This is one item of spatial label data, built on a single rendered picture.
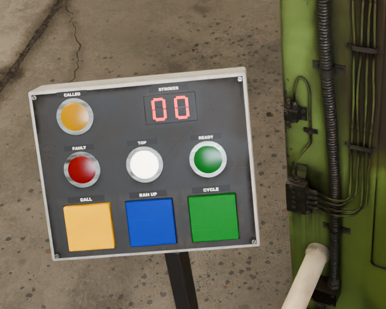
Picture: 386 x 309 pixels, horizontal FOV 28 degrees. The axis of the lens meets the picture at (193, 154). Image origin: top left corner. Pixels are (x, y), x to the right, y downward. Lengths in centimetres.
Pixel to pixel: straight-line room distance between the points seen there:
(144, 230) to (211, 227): 11
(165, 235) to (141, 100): 22
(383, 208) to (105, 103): 60
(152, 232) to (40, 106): 26
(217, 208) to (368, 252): 50
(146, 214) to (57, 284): 133
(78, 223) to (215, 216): 22
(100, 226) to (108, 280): 126
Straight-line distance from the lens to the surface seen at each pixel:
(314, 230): 162
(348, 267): 168
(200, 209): 121
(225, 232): 122
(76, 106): 120
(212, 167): 120
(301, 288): 158
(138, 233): 123
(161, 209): 122
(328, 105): 135
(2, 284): 259
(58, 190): 124
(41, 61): 349
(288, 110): 140
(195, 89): 118
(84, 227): 124
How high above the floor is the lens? 190
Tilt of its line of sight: 42 degrees down
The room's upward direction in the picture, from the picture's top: 9 degrees counter-clockwise
